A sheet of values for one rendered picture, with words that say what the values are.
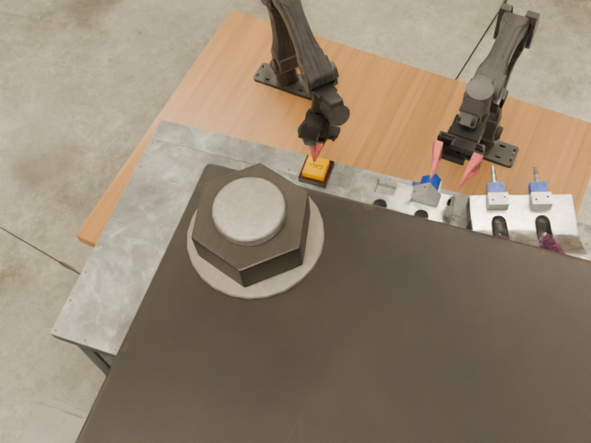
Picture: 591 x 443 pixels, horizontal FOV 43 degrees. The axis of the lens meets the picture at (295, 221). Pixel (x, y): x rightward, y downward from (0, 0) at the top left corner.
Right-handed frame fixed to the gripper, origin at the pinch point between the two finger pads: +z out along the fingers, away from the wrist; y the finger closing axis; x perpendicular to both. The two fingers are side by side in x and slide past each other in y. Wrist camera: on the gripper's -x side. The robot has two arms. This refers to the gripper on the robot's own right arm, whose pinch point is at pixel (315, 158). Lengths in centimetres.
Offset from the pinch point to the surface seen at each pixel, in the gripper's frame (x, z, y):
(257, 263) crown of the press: -130, -63, 27
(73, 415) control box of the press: -109, -9, -5
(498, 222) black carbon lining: -4, 3, 51
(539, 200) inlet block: 1, -3, 59
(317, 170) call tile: -0.1, 3.3, 1.2
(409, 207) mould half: -9.4, 2.0, 28.3
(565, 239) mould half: -5, 2, 67
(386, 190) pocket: -3.6, 2.0, 21.0
